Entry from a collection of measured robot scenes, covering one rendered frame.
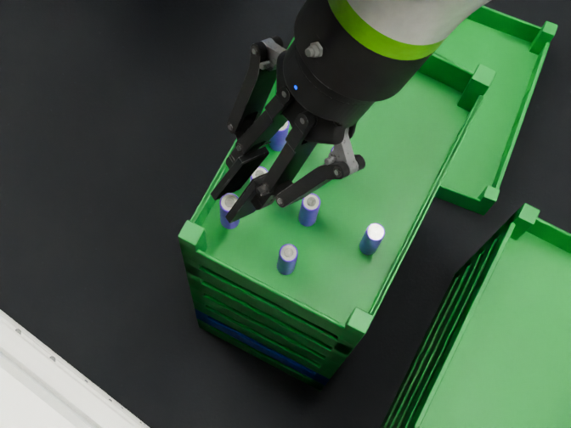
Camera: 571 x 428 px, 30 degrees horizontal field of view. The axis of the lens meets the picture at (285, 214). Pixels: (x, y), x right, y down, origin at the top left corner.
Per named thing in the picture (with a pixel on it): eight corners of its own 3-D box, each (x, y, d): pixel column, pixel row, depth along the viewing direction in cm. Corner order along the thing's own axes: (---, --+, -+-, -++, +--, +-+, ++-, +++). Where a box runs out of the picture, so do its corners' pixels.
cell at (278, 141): (274, 132, 112) (276, 110, 106) (289, 139, 112) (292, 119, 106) (266, 146, 112) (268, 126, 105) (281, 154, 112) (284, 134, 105)
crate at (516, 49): (425, 1, 170) (433, -22, 162) (544, 46, 169) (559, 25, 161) (359, 167, 162) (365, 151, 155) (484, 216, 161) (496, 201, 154)
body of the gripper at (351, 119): (417, 83, 78) (360, 147, 86) (353, -7, 80) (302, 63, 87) (343, 115, 74) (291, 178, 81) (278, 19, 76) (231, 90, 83)
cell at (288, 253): (281, 254, 109) (285, 239, 103) (297, 262, 109) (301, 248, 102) (274, 269, 108) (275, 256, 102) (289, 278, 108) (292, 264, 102)
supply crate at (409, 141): (313, 17, 116) (319, -17, 108) (481, 99, 114) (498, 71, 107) (180, 254, 109) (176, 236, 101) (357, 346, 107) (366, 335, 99)
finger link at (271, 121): (292, 99, 81) (283, 83, 81) (233, 160, 90) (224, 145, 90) (330, 84, 83) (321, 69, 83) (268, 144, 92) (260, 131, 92)
